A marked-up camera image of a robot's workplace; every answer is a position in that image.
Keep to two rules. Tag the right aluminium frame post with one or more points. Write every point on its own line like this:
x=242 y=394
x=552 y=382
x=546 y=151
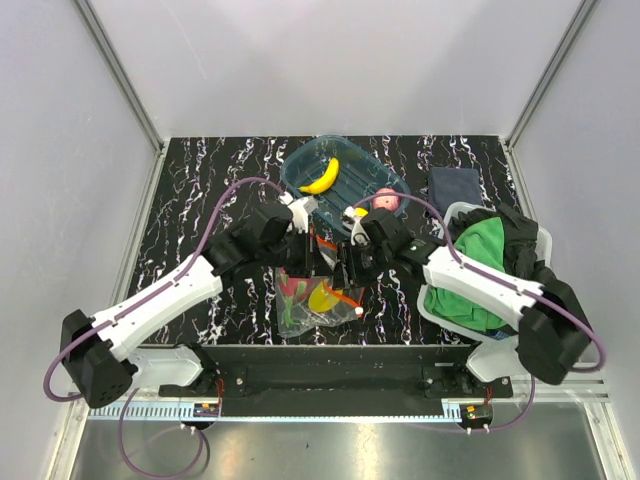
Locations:
x=568 y=40

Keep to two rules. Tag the white plastic basket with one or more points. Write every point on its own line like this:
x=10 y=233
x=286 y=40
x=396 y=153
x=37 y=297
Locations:
x=543 y=250

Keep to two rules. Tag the black cloth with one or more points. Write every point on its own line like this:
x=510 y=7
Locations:
x=520 y=258

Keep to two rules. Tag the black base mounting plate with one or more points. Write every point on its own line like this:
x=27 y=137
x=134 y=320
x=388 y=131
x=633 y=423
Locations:
x=336 y=382

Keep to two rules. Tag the green cloth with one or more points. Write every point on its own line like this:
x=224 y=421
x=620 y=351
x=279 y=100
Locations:
x=484 y=242

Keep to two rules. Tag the aluminium frame post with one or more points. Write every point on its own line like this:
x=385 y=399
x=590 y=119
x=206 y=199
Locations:
x=113 y=63
x=568 y=40

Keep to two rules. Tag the red fake fruit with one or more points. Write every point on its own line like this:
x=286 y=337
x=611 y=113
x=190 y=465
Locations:
x=293 y=290

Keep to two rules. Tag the clear zip top bag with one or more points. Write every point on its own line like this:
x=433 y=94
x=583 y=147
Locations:
x=306 y=303

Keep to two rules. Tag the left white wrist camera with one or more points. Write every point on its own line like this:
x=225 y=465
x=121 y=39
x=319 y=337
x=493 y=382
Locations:
x=301 y=210

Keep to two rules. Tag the purple fake fruit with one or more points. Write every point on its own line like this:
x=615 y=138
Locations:
x=386 y=198

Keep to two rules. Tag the navy folded cloth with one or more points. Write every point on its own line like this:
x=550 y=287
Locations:
x=450 y=185

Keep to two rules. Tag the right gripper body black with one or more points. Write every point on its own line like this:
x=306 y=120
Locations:
x=365 y=262

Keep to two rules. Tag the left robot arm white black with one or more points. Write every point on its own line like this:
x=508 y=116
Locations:
x=104 y=353

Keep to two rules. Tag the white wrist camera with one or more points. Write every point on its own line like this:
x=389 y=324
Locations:
x=358 y=236
x=301 y=210

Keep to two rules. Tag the yellow fake banana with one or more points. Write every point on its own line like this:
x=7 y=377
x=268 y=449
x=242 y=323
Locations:
x=326 y=181

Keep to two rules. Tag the teal plastic container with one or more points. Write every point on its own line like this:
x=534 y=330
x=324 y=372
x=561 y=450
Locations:
x=360 y=175

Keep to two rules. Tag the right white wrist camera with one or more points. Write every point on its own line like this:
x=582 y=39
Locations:
x=358 y=236

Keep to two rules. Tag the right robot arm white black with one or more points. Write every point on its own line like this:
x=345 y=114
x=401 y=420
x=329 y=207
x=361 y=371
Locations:
x=551 y=331

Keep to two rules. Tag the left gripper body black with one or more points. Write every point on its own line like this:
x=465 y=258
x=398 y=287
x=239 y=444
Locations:
x=295 y=249

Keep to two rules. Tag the yellow fake lemon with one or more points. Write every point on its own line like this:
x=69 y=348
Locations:
x=322 y=299

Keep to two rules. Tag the left aluminium frame post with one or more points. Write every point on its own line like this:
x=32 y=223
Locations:
x=113 y=63

